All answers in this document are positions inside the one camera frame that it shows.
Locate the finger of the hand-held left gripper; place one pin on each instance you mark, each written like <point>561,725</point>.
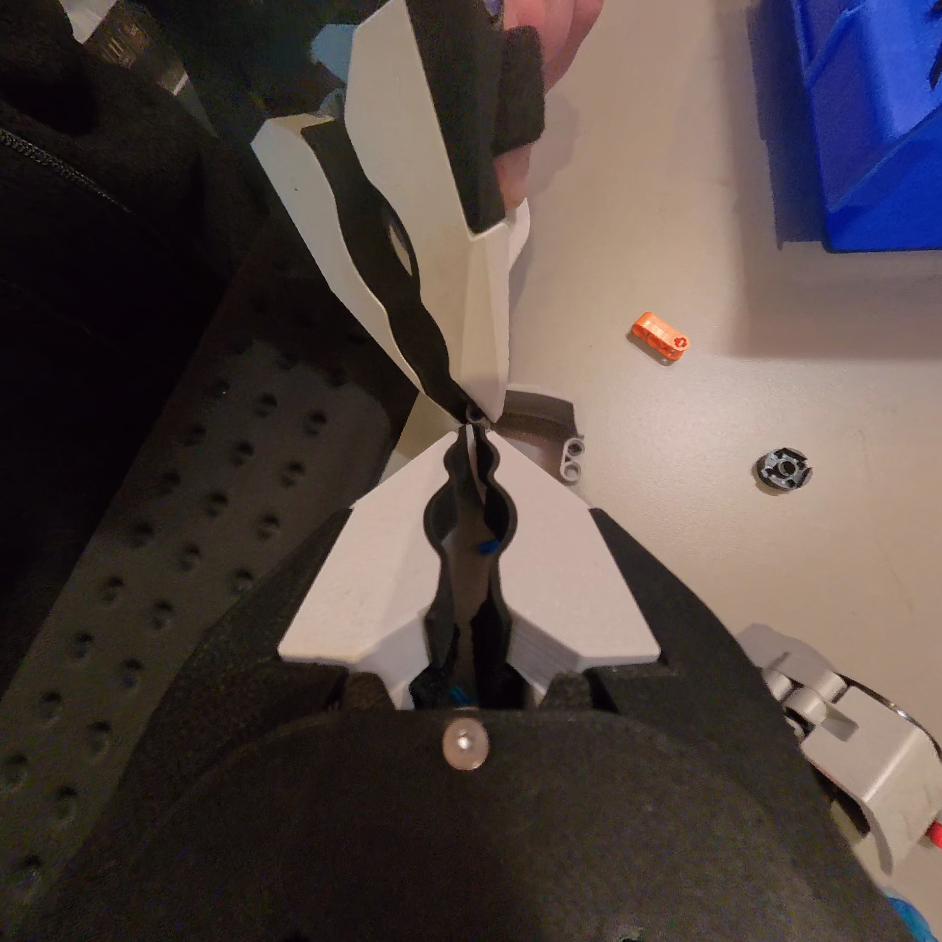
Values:
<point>309,206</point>
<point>397,110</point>

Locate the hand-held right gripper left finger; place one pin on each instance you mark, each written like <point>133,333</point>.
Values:
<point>353,589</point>

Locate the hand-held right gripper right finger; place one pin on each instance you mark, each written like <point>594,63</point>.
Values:
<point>581,589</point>

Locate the grey curved panel block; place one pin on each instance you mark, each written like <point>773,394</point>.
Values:
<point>544,412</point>

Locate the grey block module orange part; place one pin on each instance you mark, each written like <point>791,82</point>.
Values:
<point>868,750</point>

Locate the person's left hand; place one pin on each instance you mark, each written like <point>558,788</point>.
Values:
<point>567,37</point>

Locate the small black round block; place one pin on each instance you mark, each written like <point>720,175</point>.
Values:
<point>784,468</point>

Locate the small orange block pin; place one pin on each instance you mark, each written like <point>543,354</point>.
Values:
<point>660,337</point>

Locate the blue plastic bin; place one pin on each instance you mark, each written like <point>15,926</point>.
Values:
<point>868,110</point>

